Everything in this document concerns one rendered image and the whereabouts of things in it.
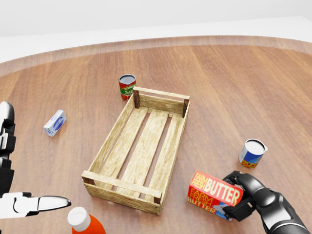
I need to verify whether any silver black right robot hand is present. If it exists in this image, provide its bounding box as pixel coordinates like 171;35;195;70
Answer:
222;170;279;222

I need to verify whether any orange bottle with white cap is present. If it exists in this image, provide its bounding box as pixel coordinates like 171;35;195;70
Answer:
67;206;106;234

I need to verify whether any red tomato sauce tin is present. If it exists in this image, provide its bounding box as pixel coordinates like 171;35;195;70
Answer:
118;74;137;101

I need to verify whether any blue yellow label tin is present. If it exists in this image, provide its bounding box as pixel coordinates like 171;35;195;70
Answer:
238;138;268;169

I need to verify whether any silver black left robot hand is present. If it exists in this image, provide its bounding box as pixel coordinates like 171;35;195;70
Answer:
0;101;72;220

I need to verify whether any small white blue box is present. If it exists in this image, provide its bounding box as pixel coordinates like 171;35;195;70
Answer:
43;109;67;137

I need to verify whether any red yellow butter box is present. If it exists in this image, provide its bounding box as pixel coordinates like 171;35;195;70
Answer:
187;170;244;221

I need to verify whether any wooden slat tray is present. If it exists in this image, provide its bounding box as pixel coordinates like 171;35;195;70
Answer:
81;86;191;216

